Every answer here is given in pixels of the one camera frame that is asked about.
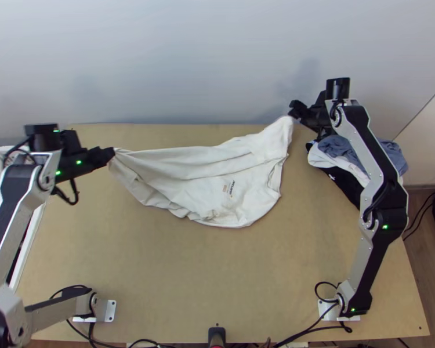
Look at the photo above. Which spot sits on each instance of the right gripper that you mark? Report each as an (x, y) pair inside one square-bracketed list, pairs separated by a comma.
[(306, 112)]

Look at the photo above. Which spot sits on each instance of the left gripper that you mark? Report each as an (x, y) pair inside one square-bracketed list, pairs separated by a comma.
[(98, 157)]

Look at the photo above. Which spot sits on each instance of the white t-shirt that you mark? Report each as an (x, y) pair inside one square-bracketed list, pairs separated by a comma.
[(203, 174)]

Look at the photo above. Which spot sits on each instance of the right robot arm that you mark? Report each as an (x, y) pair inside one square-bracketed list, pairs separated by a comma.
[(366, 145)]

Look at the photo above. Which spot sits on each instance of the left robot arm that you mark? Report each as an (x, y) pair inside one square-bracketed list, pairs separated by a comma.
[(11, 203)]

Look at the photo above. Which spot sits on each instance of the heap of clothes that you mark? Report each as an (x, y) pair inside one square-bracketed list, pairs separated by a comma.
[(333, 148)]

